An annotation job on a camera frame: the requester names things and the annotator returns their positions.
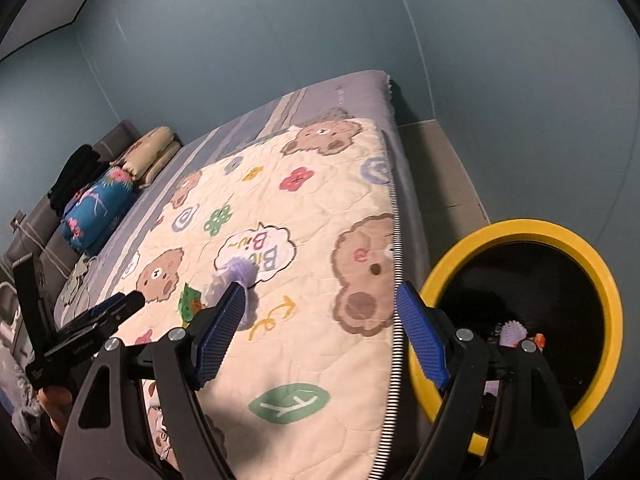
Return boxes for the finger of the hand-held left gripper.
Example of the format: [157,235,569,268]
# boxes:
[94,292,146,331]
[74,295,129,326]

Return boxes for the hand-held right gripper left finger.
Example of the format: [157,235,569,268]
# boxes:
[56,281,248,480]

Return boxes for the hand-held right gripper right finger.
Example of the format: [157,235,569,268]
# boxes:
[394,281,586,480]

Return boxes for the green snack wrapper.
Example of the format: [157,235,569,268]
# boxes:
[178,282,206,322]

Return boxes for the purple spiky ball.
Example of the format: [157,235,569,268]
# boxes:
[499,320,526,349]
[220,256,262,332]

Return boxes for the yellow rimmed black bin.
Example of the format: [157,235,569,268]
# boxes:
[407,218,624,457]

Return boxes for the person's left hand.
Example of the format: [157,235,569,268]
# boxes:
[39,384,76,427]

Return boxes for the pale green power strip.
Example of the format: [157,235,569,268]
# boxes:
[54,254,101,319]

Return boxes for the bear printed blanket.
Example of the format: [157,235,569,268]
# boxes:
[107,117,402,480]

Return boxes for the grey bed headboard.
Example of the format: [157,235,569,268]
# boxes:
[0,119,139,286]

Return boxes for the blue floral folded quilt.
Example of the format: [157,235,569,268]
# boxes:
[60,167,139,256]

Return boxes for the black clothes pile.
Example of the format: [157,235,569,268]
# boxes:
[47,144,109,212]

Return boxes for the beige patterned pillows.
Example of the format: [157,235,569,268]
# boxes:
[112,126,182,190]

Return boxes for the bed with striped sheet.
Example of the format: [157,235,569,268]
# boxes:
[50,69,432,480]

